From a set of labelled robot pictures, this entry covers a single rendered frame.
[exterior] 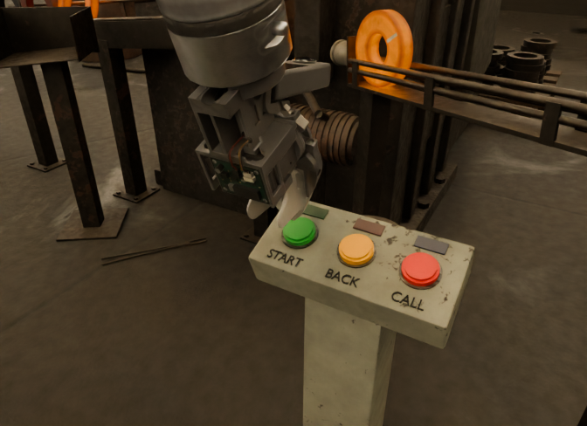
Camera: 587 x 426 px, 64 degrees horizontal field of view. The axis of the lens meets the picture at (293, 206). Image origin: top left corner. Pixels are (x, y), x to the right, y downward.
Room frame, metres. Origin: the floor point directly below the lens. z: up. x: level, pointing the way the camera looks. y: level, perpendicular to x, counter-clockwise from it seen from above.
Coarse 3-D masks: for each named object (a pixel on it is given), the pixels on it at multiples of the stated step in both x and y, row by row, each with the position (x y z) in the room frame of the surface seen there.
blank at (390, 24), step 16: (368, 16) 1.05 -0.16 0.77; (384, 16) 1.01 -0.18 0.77; (400, 16) 1.00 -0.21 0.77; (368, 32) 1.05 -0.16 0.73; (384, 32) 1.00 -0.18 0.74; (400, 32) 0.97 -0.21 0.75; (368, 48) 1.05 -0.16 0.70; (400, 48) 0.96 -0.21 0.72; (384, 64) 0.99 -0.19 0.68; (400, 64) 0.96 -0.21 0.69; (368, 80) 1.04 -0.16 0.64
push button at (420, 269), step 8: (408, 256) 0.42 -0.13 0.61; (416, 256) 0.42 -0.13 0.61; (424, 256) 0.42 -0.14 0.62; (408, 264) 0.41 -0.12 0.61; (416, 264) 0.41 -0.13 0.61; (424, 264) 0.41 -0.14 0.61; (432, 264) 0.41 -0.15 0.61; (408, 272) 0.40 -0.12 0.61; (416, 272) 0.40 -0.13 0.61; (424, 272) 0.40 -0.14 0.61; (432, 272) 0.40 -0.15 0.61; (408, 280) 0.40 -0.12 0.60; (416, 280) 0.39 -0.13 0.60; (424, 280) 0.39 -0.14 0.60; (432, 280) 0.39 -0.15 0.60
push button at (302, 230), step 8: (288, 224) 0.49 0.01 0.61; (296, 224) 0.49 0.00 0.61; (304, 224) 0.49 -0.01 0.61; (312, 224) 0.49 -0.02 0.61; (288, 232) 0.48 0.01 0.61; (296, 232) 0.48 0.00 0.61; (304, 232) 0.47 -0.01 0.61; (312, 232) 0.48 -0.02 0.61; (288, 240) 0.47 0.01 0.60; (296, 240) 0.47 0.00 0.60; (304, 240) 0.47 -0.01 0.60
